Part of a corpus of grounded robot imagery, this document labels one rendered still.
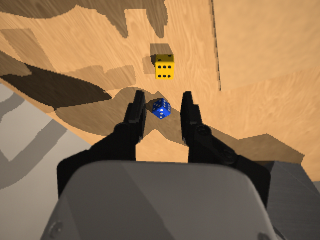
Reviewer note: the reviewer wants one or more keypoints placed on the blue die with white pips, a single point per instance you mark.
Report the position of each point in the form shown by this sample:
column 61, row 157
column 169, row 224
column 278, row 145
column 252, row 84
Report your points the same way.
column 161, row 108

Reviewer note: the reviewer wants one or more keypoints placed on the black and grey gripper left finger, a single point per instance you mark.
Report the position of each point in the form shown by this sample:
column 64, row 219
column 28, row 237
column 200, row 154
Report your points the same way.
column 119, row 145

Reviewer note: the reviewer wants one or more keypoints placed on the yellow die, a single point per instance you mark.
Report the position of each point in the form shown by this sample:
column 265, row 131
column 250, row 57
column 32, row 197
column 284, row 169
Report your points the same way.
column 164, row 66

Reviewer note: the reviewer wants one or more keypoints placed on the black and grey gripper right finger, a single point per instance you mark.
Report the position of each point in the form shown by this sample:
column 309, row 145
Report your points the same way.
column 206, row 148

